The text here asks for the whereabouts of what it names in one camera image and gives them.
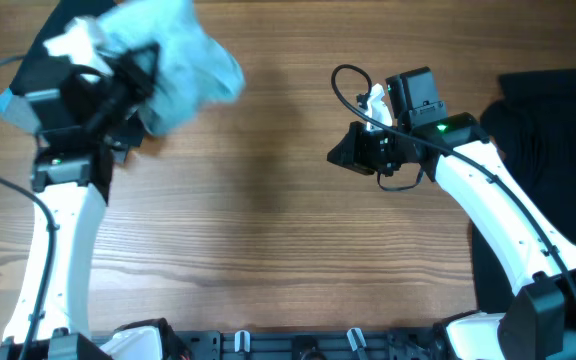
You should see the light blue t-shirt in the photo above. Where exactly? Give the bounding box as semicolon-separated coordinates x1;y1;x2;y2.
97;0;246;136

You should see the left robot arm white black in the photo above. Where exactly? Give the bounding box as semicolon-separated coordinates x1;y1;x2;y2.
0;44;163;359

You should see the folded black garment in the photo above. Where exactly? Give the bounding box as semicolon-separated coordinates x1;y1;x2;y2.
8;0;119;96

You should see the black garment pile right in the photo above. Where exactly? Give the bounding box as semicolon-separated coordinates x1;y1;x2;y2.
470;68;576;346

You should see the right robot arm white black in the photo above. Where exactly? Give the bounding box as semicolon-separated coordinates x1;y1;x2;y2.
327;67;576;359

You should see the folded light blue garment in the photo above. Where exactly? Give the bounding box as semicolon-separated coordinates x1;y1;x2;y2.
0;88;15;113

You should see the folded grey garment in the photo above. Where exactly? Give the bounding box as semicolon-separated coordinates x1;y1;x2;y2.
0;95;41;134

